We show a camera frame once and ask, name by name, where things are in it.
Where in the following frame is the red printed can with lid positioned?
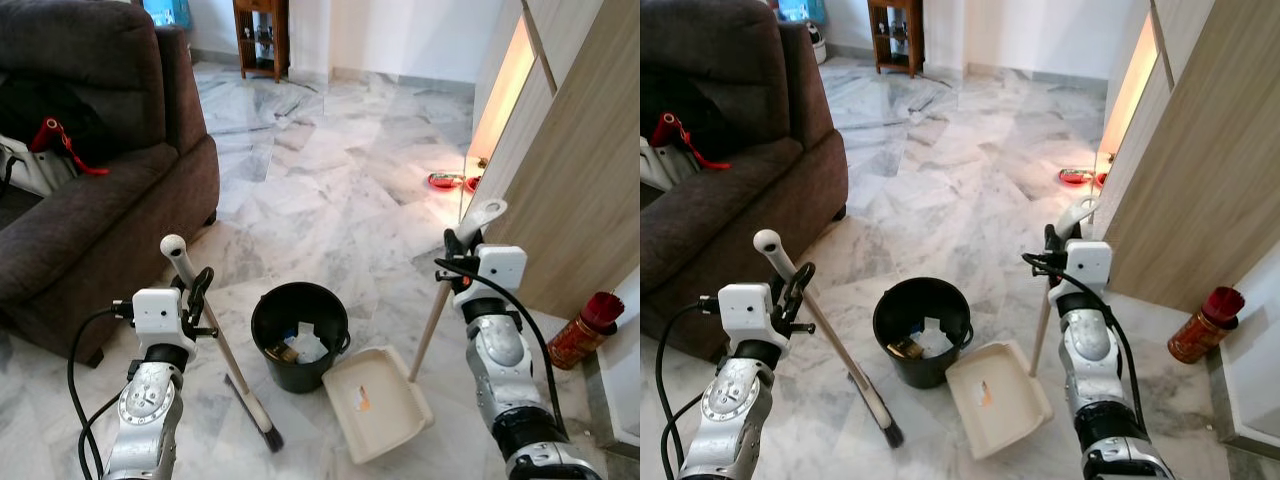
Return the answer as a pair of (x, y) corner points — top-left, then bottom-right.
(546, 291), (625, 372)
(1166, 286), (1247, 365)

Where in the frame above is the beige long-handled dustpan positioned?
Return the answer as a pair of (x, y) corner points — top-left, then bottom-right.
(944, 194), (1102, 460)
(321, 197), (509, 465)

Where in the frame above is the beige broom with dark bristles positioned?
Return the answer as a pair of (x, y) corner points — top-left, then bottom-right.
(159, 234), (285, 454)
(751, 229), (905, 450)

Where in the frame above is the light wooden cabinet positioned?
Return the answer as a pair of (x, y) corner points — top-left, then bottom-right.
(459, 0), (641, 322)
(1094, 0), (1280, 312)

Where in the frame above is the dark brown fabric sofa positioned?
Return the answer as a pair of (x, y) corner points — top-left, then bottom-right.
(640, 0), (850, 362)
(0, 0), (222, 367)

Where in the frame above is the black round waste bin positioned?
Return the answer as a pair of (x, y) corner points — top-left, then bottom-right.
(872, 276), (974, 390)
(250, 282), (352, 394)

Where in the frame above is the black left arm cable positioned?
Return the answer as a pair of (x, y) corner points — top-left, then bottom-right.
(654, 294), (721, 480)
(66, 306), (135, 480)

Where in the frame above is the blue box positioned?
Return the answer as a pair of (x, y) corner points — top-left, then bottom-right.
(774, 0), (830, 24)
(142, 0), (192, 30)

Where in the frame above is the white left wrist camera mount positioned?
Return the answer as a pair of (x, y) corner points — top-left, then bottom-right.
(717, 282), (787, 347)
(131, 287), (199, 352)

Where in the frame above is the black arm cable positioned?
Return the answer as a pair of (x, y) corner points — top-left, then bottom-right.
(1021, 252), (1148, 433)
(654, 294), (721, 480)
(434, 257), (568, 438)
(66, 306), (135, 480)

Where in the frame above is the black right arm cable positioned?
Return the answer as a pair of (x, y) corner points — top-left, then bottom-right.
(434, 257), (568, 438)
(1021, 252), (1148, 433)

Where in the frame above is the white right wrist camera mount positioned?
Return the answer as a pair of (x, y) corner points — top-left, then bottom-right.
(1061, 239), (1114, 294)
(477, 244), (529, 302)

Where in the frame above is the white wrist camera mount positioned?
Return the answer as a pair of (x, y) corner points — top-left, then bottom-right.
(477, 244), (529, 302)
(717, 282), (787, 347)
(1061, 239), (1114, 294)
(131, 287), (199, 352)

